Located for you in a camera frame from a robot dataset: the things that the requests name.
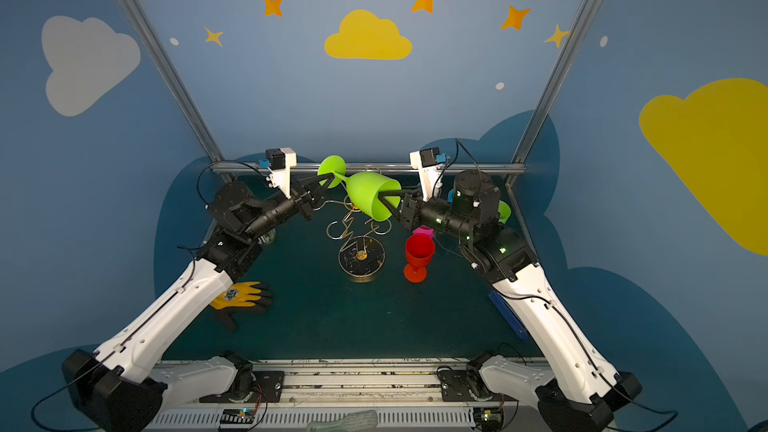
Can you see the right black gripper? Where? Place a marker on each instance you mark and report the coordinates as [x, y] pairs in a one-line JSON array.
[[407, 210]]

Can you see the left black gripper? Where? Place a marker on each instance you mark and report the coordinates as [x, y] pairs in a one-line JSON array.
[[303, 204]]

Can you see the green wine glass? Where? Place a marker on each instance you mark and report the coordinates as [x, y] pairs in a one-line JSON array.
[[504, 211], [363, 188]]

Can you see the red wine glass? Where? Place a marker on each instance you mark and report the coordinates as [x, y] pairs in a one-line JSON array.
[[419, 251]]

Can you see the pink wine glass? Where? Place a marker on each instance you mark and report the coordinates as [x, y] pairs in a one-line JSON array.
[[424, 231]]

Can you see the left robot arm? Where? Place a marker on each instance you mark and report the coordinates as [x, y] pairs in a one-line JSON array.
[[116, 386]]

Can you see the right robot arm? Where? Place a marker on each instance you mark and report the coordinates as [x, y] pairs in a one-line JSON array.
[[578, 390]]

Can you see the silver tin can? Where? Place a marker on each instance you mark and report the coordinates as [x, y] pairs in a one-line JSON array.
[[267, 238]]

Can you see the yellow black work glove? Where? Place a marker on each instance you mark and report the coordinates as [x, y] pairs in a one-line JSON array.
[[252, 297]]

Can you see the blue stapler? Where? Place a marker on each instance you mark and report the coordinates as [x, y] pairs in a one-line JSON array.
[[508, 314]]

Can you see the right circuit board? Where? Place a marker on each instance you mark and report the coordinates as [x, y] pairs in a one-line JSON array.
[[488, 420]]

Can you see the circuit board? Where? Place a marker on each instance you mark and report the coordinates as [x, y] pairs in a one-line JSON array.
[[488, 420], [237, 419]]

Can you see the left circuit board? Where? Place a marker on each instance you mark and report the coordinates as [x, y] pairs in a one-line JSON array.
[[237, 419]]

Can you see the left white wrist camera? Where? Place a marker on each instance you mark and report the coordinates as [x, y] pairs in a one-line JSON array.
[[279, 162]]

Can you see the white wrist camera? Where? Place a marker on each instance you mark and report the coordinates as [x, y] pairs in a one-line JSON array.
[[279, 162], [430, 164]]

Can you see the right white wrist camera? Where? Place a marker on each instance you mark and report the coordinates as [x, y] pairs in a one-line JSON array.
[[430, 164]]

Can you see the gold wire glass rack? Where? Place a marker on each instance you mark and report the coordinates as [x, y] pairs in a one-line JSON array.
[[361, 255]]

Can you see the back frame bar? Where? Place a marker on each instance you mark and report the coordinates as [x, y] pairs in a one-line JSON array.
[[232, 167]]

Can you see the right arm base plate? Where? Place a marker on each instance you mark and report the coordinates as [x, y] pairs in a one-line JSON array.
[[464, 386]]

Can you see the aluminium rail base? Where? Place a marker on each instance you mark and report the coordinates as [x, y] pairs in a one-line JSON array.
[[376, 383]]

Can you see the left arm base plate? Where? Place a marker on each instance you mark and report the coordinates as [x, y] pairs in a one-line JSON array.
[[250, 386]]

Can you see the left frame post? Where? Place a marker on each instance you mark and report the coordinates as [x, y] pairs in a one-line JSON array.
[[145, 30]]

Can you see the frame post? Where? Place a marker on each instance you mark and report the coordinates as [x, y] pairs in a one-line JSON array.
[[145, 30], [584, 18]]

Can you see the right frame post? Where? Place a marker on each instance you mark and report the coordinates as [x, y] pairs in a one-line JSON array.
[[584, 18]]

